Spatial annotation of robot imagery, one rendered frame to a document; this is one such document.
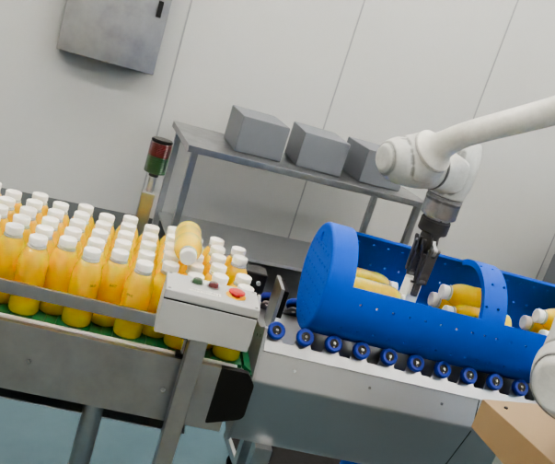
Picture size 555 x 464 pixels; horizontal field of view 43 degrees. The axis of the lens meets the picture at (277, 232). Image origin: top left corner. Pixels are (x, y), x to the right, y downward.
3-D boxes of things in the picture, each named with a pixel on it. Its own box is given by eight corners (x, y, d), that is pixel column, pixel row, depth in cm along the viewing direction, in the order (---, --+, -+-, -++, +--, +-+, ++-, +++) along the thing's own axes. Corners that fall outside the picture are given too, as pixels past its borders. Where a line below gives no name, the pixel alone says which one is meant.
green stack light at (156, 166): (165, 177, 204) (168, 161, 202) (143, 171, 203) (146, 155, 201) (165, 172, 210) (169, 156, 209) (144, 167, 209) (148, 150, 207)
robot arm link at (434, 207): (455, 196, 179) (446, 217, 181) (422, 186, 178) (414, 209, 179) (468, 205, 171) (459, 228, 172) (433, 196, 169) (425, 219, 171)
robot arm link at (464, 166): (444, 191, 181) (408, 184, 174) (466, 133, 177) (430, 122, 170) (475, 205, 173) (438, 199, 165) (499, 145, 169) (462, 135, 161)
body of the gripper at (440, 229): (456, 226, 172) (443, 261, 175) (445, 216, 180) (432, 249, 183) (428, 218, 171) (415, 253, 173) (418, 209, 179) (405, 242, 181)
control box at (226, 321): (247, 353, 149) (260, 309, 147) (153, 331, 146) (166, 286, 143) (244, 332, 159) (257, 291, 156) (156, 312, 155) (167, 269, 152)
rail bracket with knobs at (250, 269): (258, 311, 200) (269, 278, 198) (234, 305, 199) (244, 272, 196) (255, 297, 210) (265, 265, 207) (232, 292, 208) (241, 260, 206)
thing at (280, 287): (275, 335, 181) (290, 291, 178) (267, 333, 180) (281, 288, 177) (271, 319, 190) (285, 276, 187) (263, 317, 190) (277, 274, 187)
